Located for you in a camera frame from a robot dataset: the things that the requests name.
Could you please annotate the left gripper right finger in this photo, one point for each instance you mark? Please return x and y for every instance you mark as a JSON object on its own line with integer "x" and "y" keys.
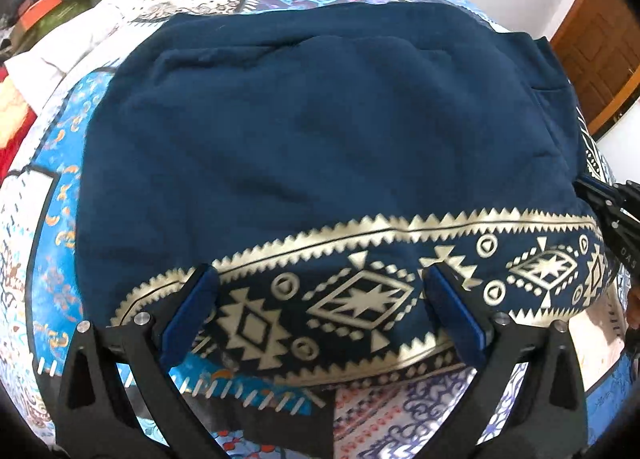
{"x": 549, "y": 415}

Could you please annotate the navy patterned hooded sweatshirt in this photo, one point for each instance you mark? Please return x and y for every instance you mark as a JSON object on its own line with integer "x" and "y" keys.
{"x": 320, "y": 161}

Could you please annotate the blue patchwork quilt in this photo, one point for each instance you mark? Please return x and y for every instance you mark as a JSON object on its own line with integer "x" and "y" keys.
{"x": 79, "y": 389}

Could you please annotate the brown wooden wardrobe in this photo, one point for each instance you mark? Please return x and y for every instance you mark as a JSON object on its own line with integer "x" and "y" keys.
{"x": 598, "y": 45}

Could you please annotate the red plush toy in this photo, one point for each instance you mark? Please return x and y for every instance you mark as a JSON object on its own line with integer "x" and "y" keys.
{"x": 16, "y": 119}

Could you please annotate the orange box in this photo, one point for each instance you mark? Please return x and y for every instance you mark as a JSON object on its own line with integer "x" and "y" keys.
{"x": 31, "y": 11}

